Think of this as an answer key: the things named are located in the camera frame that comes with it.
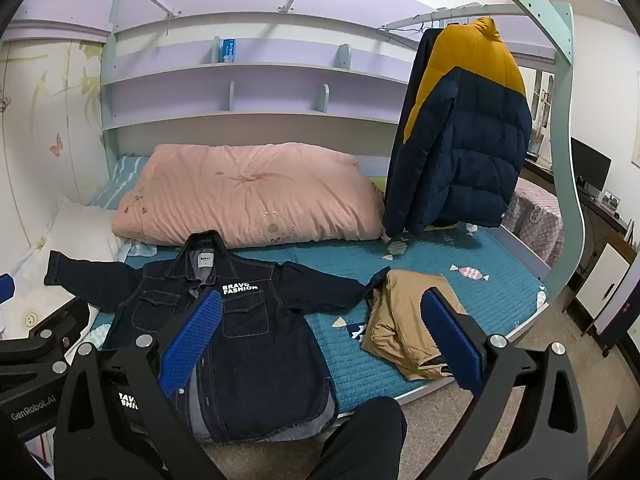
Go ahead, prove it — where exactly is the navy and yellow puffer jacket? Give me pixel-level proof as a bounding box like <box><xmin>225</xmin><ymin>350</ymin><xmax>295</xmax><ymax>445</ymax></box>
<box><xmin>382</xmin><ymin>16</ymin><xmax>533</xmax><ymax>238</ymax></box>

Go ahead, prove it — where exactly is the white pillow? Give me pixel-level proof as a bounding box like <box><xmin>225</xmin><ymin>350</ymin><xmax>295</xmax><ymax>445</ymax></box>
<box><xmin>15</xmin><ymin>197</ymin><xmax>133</xmax><ymax>281</ymax></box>

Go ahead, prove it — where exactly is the lilac bed shelf unit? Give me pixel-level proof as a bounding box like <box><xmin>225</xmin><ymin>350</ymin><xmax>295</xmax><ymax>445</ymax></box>
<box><xmin>100</xmin><ymin>0</ymin><xmax>556</xmax><ymax>161</ymax></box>

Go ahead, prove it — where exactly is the white cabinet door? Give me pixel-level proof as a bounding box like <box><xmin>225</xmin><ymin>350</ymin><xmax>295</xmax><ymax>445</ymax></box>
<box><xmin>575</xmin><ymin>242</ymin><xmax>631</xmax><ymax>326</ymax></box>

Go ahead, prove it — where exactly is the tan folded garment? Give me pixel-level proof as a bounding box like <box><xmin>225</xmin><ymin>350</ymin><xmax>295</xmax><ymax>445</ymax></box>
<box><xmin>361</xmin><ymin>269</ymin><xmax>473</xmax><ymax>382</ymax></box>

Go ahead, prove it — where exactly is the pink checked bedding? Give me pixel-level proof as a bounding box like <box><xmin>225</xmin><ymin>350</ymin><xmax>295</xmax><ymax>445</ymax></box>
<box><xmin>502</xmin><ymin>177</ymin><xmax>565</xmax><ymax>268</ymax></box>

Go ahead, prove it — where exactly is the white clothes rail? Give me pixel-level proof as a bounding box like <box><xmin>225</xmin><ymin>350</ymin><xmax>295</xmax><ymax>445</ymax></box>
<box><xmin>385</xmin><ymin>2</ymin><xmax>531</xmax><ymax>51</ymax></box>

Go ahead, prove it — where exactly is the pink embroidered duvet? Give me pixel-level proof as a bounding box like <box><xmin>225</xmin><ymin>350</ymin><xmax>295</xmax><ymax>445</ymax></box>
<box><xmin>111</xmin><ymin>143</ymin><xmax>386</xmax><ymax>248</ymax></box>

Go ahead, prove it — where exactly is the person's leg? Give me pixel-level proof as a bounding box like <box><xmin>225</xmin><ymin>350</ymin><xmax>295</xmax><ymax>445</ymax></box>
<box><xmin>310</xmin><ymin>396</ymin><xmax>408</xmax><ymax>480</ymax></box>

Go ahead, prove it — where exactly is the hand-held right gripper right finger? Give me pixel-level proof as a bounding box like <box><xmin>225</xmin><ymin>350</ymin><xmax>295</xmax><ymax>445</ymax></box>
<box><xmin>421</xmin><ymin>287</ymin><xmax>592</xmax><ymax>480</ymax></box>

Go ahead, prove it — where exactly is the mint green bed frame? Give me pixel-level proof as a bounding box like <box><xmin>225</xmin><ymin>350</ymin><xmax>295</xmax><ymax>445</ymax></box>
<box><xmin>450</xmin><ymin>0</ymin><xmax>586</xmax><ymax>286</ymax></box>

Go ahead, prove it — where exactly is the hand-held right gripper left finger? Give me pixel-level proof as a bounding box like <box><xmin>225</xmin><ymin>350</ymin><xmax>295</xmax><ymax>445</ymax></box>
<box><xmin>52</xmin><ymin>289</ymin><xmax>226</xmax><ymax>480</ymax></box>

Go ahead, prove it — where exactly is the dark denim jacket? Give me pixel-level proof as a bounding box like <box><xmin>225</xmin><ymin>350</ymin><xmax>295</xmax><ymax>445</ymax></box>
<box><xmin>44</xmin><ymin>230</ymin><xmax>393</xmax><ymax>443</ymax></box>

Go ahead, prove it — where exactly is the black monitor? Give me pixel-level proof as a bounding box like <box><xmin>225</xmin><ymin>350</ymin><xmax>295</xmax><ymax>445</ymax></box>
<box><xmin>570</xmin><ymin>137</ymin><xmax>612</xmax><ymax>196</ymax></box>

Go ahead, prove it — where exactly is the teal quilted bed sheet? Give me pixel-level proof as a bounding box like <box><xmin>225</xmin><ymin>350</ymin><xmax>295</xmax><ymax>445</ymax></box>
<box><xmin>90</xmin><ymin>155</ymin><xmax>548</xmax><ymax>418</ymax></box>

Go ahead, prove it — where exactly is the cream decorated wardrobe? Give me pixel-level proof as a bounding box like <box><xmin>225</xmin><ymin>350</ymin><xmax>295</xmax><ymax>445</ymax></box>
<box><xmin>0</xmin><ymin>35</ymin><xmax>108</xmax><ymax>261</ymax></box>

